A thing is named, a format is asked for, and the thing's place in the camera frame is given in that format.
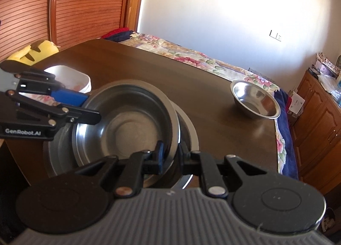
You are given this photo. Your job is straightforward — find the yellow plush toy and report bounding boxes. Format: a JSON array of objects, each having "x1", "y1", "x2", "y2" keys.
[{"x1": 7, "y1": 40, "x2": 59, "y2": 66}]

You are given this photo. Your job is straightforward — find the small steel bowl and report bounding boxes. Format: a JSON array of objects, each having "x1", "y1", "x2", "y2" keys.
[{"x1": 230, "y1": 80, "x2": 281, "y2": 119}]

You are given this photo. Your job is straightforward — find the small floral plate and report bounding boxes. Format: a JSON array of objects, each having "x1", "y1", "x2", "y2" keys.
[{"x1": 40, "y1": 65, "x2": 91, "y2": 107}]

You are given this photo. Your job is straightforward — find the floral blanket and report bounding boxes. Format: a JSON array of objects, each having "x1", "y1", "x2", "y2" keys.
[{"x1": 118, "y1": 32, "x2": 299, "y2": 180}]

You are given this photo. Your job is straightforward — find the medium steel bowl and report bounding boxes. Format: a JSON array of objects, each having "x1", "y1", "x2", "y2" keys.
[{"x1": 71, "y1": 83, "x2": 178, "y2": 171}]

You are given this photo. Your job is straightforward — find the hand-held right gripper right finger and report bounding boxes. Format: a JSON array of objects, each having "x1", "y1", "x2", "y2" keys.
[{"x1": 178, "y1": 144, "x2": 268, "y2": 199}]

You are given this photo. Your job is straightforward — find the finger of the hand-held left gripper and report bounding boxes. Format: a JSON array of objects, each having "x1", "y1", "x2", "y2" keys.
[
  {"x1": 5, "y1": 89, "x2": 102, "y2": 126},
  {"x1": 0, "y1": 60, "x2": 90, "y2": 107}
]

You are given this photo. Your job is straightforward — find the wooden cabinet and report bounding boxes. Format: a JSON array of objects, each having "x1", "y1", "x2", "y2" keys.
[{"x1": 289, "y1": 71, "x2": 341, "y2": 195}]

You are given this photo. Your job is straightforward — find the stack of books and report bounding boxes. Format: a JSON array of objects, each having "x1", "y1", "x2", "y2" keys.
[{"x1": 306, "y1": 67, "x2": 320, "y2": 79}]

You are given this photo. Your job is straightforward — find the white wall switch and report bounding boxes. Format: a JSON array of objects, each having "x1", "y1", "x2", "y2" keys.
[{"x1": 269, "y1": 29, "x2": 283, "y2": 42}]

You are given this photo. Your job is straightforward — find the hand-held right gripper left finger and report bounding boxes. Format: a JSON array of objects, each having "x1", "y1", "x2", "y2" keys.
[{"x1": 75, "y1": 141, "x2": 164, "y2": 199}]

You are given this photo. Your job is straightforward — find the white papers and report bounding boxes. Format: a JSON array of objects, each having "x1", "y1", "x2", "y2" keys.
[{"x1": 289, "y1": 91, "x2": 305, "y2": 118}]

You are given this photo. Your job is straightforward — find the wooden slatted wardrobe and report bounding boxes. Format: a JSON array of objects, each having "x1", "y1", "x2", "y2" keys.
[{"x1": 0, "y1": 0, "x2": 147, "y2": 60}]

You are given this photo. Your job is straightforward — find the large steel bowl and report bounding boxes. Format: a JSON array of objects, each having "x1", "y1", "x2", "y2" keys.
[{"x1": 43, "y1": 79, "x2": 199, "y2": 191}]

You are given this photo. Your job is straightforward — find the basket of clutter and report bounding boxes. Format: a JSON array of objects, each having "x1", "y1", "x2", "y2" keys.
[{"x1": 316, "y1": 52, "x2": 341, "y2": 75}]

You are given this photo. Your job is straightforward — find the navy blue blanket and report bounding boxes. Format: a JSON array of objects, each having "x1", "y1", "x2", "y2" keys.
[{"x1": 107, "y1": 31, "x2": 136, "y2": 43}]

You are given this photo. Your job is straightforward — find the red cloth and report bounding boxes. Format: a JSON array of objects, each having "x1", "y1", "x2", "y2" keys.
[{"x1": 101, "y1": 28, "x2": 131, "y2": 39}]

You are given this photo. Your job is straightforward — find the clear plastic bag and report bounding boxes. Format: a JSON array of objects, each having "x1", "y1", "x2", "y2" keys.
[{"x1": 318, "y1": 75, "x2": 341, "y2": 103}]

